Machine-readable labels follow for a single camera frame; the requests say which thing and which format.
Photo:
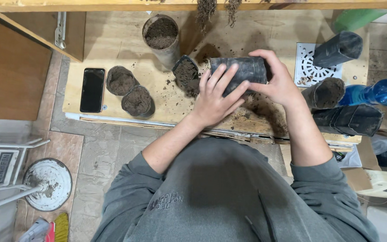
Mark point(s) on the black smartphone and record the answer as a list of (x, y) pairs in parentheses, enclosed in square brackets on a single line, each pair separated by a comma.
[(92, 90)]

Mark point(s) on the blue spray bottle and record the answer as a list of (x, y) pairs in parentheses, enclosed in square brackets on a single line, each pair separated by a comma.
[(375, 93)]

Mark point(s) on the white round-holed drain grate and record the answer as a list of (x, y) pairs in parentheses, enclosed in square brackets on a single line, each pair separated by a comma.
[(309, 67)]

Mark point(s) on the tall soil-filled nursery bag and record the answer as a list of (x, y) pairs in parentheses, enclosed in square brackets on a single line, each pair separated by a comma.
[(161, 37)]

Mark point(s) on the brown cardboard box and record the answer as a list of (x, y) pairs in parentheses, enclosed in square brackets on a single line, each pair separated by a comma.
[(359, 168)]

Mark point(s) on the small square soil-filled bag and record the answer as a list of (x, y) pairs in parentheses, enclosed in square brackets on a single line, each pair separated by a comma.
[(186, 71)]

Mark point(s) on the wooden work board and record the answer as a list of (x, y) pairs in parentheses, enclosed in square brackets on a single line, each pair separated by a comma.
[(119, 50)]

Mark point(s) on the white plastic appliance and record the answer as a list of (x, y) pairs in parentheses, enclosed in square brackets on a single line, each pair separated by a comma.
[(385, 183)]

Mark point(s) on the green plastic container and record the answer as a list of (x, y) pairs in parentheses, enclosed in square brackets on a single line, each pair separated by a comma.
[(358, 18)]

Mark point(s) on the hanging dry plant roots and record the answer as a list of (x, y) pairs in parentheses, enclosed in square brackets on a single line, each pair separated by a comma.
[(213, 11)]

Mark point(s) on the empty black nursery bag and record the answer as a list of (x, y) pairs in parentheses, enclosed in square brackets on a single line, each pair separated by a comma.
[(338, 48)]

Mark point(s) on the person's left hand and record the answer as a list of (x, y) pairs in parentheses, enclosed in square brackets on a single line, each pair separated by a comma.
[(213, 104)]

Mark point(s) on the flattened black nursery bag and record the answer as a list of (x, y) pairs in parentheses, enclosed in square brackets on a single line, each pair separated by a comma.
[(348, 119)]

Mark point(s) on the metal door hinge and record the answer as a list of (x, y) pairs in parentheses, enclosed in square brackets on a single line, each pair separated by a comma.
[(60, 30)]

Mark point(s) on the grey sweatshirt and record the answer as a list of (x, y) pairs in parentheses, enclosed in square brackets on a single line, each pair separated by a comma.
[(227, 201)]

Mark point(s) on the brown wooden cabinet door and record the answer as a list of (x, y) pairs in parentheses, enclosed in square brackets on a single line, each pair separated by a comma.
[(8, 72)]

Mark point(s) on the small soil-filled nursery bag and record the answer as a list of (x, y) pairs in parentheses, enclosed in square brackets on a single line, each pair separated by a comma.
[(137, 100), (121, 80)]

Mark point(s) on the tilted soil-filled nursery bag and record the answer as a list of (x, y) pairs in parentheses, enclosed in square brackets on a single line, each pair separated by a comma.
[(324, 93)]

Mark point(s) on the black plastic nursery bag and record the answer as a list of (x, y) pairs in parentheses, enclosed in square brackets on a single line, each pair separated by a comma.
[(247, 70)]

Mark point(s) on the white round fan base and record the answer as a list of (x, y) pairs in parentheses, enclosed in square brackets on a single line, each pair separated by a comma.
[(47, 184)]

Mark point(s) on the person's right hand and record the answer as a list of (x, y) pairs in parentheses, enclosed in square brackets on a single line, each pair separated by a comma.
[(277, 84)]

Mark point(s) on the yellow bristle hand brush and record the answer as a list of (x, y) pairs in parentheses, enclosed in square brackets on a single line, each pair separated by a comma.
[(57, 230)]

